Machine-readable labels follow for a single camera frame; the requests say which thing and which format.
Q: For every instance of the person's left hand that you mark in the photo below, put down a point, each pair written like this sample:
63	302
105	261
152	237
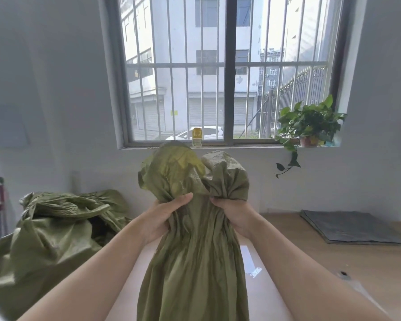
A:
153	221

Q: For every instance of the person's right hand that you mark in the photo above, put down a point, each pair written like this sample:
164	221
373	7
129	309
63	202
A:
238	217

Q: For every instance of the person's right thumb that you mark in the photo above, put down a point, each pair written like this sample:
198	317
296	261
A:
224	203

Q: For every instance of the person's left thumb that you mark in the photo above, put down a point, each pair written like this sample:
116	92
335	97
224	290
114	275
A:
177	201

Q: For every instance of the person's right forearm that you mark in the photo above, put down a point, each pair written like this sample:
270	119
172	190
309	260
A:
307	277

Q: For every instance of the person's left forearm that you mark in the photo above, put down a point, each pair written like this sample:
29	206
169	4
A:
87	274

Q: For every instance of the yellow drink can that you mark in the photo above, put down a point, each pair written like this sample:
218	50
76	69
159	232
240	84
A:
197	137

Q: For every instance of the white car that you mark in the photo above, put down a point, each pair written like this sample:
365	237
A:
200	133

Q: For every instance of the potted green pothos plant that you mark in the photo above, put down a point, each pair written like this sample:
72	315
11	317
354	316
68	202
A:
307	126

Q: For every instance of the stack of grey folded sacks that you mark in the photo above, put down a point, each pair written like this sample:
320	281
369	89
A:
351	226

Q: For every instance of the large crumpled green woven sack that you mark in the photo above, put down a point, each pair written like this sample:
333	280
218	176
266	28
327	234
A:
43	244

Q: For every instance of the barred window with dark frame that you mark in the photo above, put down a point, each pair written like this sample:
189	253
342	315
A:
227	70

